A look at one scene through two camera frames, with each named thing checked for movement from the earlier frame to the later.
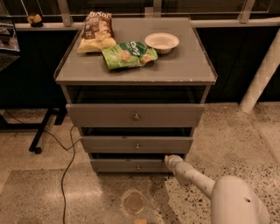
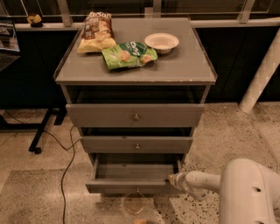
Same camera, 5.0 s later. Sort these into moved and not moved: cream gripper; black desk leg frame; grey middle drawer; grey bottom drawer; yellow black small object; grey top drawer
Moved: cream gripper; grey bottom drawer
Not moved: grey middle drawer; grey top drawer; yellow black small object; black desk leg frame
